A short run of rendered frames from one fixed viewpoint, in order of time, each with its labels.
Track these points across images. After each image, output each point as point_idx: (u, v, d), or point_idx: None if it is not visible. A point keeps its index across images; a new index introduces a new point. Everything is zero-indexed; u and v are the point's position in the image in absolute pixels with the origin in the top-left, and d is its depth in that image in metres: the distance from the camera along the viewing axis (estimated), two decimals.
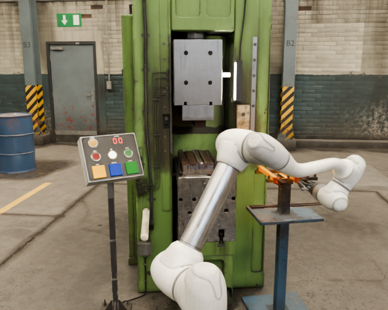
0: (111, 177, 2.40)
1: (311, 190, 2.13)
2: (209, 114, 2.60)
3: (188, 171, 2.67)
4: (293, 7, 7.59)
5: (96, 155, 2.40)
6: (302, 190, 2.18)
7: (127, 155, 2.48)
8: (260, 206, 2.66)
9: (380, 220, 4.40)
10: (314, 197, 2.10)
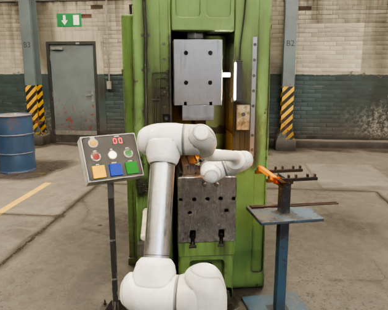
0: (111, 177, 2.40)
1: None
2: (209, 114, 2.60)
3: (188, 171, 2.67)
4: (293, 7, 7.59)
5: (96, 155, 2.40)
6: (195, 165, 2.43)
7: (127, 155, 2.48)
8: (260, 206, 2.66)
9: (380, 220, 4.40)
10: None
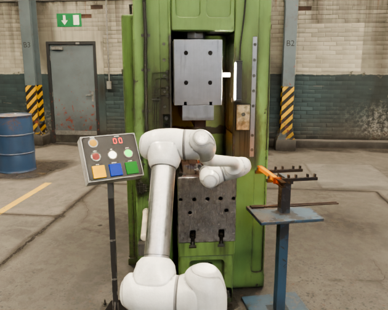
0: (111, 177, 2.40)
1: None
2: (209, 114, 2.60)
3: (188, 171, 2.67)
4: (293, 7, 7.59)
5: (96, 155, 2.40)
6: (194, 170, 2.48)
7: (127, 155, 2.48)
8: (260, 206, 2.66)
9: (380, 220, 4.40)
10: None
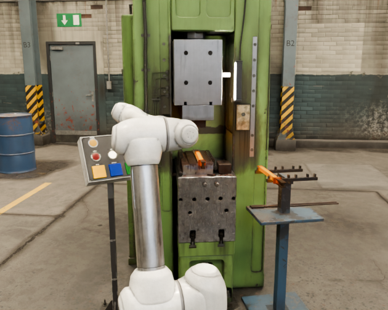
0: (111, 177, 2.40)
1: None
2: (209, 114, 2.60)
3: (188, 171, 2.67)
4: (293, 7, 7.59)
5: (96, 155, 2.40)
6: None
7: None
8: (260, 206, 2.66)
9: (380, 220, 4.40)
10: None
